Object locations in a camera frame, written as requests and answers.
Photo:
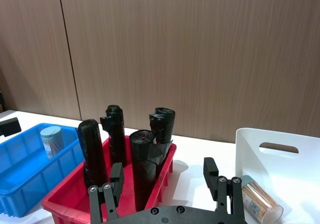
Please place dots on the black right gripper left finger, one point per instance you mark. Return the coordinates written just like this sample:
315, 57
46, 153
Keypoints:
117, 181

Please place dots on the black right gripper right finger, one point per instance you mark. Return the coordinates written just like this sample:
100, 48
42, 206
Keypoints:
210, 176

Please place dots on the black garbage bag roll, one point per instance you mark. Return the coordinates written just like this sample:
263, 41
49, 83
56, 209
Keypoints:
143, 169
92, 151
117, 134
163, 126

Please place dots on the red plastic bin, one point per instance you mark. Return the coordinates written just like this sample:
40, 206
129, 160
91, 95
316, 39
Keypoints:
70, 199

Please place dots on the toothpick jar with grey-blue lid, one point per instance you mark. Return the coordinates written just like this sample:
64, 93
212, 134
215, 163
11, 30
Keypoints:
260, 200
52, 140

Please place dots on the blue plastic bin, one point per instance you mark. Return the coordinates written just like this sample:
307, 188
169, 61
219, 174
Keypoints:
22, 174

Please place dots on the black block-shaped object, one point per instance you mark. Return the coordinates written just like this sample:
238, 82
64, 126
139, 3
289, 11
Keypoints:
9, 126

